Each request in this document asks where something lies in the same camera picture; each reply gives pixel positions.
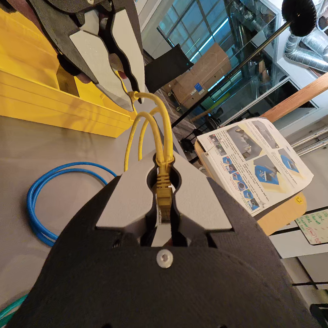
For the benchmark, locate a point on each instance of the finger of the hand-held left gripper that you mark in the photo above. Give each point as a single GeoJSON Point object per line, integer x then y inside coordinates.
{"type": "Point", "coordinates": [92, 56]}
{"type": "Point", "coordinates": [128, 46]}

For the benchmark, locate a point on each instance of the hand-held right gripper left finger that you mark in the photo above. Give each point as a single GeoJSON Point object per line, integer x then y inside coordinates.
{"type": "Point", "coordinates": [123, 202]}

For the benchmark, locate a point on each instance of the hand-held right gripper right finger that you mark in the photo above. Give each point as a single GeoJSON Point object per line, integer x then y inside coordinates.
{"type": "Point", "coordinates": [202, 205]}

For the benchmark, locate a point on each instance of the yellow plastic bin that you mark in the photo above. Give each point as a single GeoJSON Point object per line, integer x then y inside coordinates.
{"type": "Point", "coordinates": [38, 97]}

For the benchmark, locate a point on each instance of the black office chair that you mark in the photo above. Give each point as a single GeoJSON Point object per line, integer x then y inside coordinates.
{"type": "Point", "coordinates": [166, 69]}
{"type": "Point", "coordinates": [214, 120]}

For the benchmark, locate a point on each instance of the large grid window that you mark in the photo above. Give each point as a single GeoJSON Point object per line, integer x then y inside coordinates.
{"type": "Point", "coordinates": [187, 18]}

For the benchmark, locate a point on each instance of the laminated instruction sheet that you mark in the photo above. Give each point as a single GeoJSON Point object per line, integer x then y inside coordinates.
{"type": "Point", "coordinates": [256, 164]}

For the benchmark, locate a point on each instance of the cardboard box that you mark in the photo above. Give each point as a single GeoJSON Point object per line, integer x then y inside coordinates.
{"type": "Point", "coordinates": [202, 74]}

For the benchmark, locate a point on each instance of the instruction sheet on stand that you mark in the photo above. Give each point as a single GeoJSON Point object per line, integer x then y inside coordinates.
{"type": "Point", "coordinates": [281, 215]}

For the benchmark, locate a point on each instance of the yellow smiley sticker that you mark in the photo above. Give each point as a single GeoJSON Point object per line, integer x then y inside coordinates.
{"type": "Point", "coordinates": [298, 200]}

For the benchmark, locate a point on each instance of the whiteboard with green writing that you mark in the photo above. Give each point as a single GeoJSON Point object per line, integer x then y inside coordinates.
{"type": "Point", "coordinates": [315, 230]}

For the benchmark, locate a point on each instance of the wooden column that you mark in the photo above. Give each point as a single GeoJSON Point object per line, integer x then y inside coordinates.
{"type": "Point", "coordinates": [294, 100]}

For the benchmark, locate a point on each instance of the black pole stand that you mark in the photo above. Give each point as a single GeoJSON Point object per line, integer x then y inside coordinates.
{"type": "Point", "coordinates": [298, 15]}

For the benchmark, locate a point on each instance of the silver ventilation duct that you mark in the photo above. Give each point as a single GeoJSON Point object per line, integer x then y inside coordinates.
{"type": "Point", "coordinates": [307, 51]}

